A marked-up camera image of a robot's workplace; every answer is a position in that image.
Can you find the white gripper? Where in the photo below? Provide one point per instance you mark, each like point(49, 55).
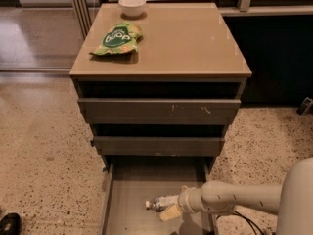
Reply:
point(186, 200)

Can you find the black shoe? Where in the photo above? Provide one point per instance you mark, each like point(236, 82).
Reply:
point(10, 224)

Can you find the clear plastic water bottle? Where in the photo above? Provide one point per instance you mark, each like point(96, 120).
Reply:
point(160, 203)

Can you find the grey drawer cabinet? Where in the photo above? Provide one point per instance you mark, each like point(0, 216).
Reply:
point(186, 52)

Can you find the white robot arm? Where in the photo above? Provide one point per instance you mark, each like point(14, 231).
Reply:
point(291, 202)

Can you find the bottom grey open drawer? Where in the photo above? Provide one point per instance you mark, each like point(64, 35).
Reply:
point(132, 181)

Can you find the top grey drawer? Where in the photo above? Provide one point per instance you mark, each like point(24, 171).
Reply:
point(157, 111)

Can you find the small black floor object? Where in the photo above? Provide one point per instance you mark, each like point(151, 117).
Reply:
point(305, 106)

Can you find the middle grey drawer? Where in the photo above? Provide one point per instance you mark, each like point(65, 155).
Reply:
point(159, 146)

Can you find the white ceramic bowl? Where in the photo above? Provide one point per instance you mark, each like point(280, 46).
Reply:
point(132, 8)

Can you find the green snack bag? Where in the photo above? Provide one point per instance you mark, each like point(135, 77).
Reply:
point(121, 39)

